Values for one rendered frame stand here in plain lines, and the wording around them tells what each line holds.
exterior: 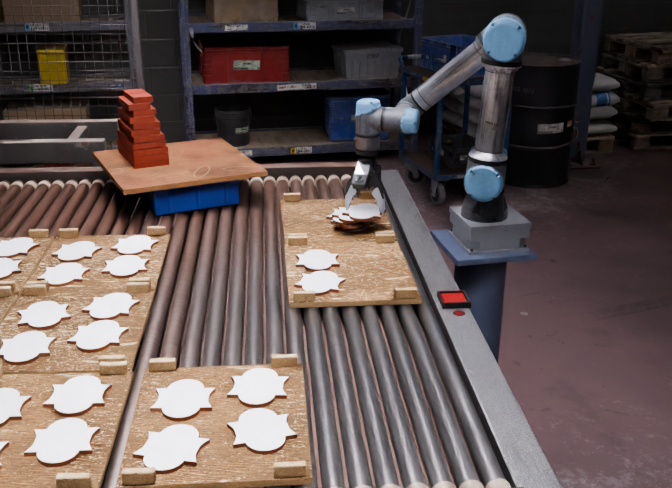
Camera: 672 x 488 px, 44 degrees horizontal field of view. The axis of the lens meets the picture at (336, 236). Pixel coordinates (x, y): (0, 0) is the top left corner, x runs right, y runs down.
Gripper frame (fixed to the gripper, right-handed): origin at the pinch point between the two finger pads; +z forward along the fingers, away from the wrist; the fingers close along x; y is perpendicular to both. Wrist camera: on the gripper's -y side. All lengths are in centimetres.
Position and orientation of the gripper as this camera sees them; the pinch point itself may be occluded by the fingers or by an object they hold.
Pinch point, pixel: (364, 211)
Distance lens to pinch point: 265.7
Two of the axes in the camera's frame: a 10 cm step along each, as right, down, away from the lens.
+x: -9.6, -1.1, 2.6
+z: -0.1, 9.3, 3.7
